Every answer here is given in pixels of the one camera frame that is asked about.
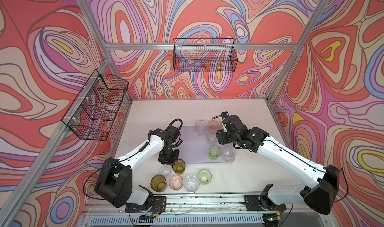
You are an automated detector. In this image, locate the olive brown glass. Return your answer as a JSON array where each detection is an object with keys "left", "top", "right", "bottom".
[{"left": 172, "top": 159, "right": 186, "bottom": 175}]

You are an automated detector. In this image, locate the clear faceted glass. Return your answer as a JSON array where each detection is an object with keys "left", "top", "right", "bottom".
[{"left": 221, "top": 145, "right": 237, "bottom": 163}]

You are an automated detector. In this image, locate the pink dimpled cup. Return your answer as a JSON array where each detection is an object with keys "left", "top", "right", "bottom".
[{"left": 208, "top": 120, "right": 220, "bottom": 135}]

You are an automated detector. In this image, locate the clear textured glass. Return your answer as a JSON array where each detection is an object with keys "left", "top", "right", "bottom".
[{"left": 206, "top": 132, "right": 218, "bottom": 145}]

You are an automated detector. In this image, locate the bright green glass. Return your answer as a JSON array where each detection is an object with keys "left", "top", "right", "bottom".
[{"left": 209, "top": 145, "right": 222, "bottom": 160}]

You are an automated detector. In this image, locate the pale green dimpled cup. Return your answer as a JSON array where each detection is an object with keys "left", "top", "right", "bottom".
[{"left": 220, "top": 120, "right": 225, "bottom": 130}]

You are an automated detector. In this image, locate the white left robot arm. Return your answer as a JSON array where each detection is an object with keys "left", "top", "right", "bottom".
[{"left": 95, "top": 125, "right": 182, "bottom": 208}]

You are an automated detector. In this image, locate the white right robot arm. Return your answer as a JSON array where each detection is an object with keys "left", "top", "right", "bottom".
[{"left": 216, "top": 112, "right": 341, "bottom": 215}]

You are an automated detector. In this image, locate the lilac plastic tray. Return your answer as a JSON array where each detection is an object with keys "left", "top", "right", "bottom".
[{"left": 178, "top": 127, "right": 226, "bottom": 164}]

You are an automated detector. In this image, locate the small clear glass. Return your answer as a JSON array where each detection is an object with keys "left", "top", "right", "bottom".
[{"left": 159, "top": 165, "right": 173, "bottom": 177}]

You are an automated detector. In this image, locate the pink clear glass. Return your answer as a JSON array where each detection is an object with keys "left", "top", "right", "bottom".
[{"left": 169, "top": 175, "right": 184, "bottom": 191}]

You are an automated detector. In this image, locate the large olive green glass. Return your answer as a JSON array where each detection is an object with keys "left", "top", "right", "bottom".
[{"left": 150, "top": 175, "right": 167, "bottom": 193}]

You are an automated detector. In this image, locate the clear ribbed glass front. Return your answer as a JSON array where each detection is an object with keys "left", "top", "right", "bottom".
[{"left": 184, "top": 175, "right": 200, "bottom": 194}]

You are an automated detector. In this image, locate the light green dimpled cup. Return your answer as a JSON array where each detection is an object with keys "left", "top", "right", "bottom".
[{"left": 198, "top": 169, "right": 212, "bottom": 185}]

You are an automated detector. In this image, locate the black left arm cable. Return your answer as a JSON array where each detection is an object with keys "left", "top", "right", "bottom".
[{"left": 168, "top": 118, "right": 184, "bottom": 130}]

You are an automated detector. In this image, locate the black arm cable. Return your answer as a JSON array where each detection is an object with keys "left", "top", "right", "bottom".
[
  {"left": 334, "top": 166, "right": 349, "bottom": 203},
  {"left": 168, "top": 118, "right": 184, "bottom": 130}
]

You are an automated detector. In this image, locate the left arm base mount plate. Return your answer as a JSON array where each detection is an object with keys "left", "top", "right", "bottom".
[{"left": 125, "top": 196, "right": 167, "bottom": 215}]

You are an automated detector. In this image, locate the aluminium front rail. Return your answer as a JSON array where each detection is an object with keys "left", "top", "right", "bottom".
[{"left": 161, "top": 192, "right": 250, "bottom": 213}]

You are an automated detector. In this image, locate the black wire basket left wall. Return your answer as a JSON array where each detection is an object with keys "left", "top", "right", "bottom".
[{"left": 62, "top": 70, "right": 129, "bottom": 141}]

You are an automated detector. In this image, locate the black wire basket wall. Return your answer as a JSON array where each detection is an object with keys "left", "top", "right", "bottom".
[
  {"left": 173, "top": 37, "right": 238, "bottom": 73},
  {"left": 62, "top": 70, "right": 129, "bottom": 141}
]

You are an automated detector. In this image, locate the black wire basket back wall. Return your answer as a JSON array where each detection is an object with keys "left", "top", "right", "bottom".
[{"left": 173, "top": 37, "right": 238, "bottom": 73}]

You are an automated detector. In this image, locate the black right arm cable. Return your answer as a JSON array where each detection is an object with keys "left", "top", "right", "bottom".
[{"left": 334, "top": 166, "right": 349, "bottom": 203}]

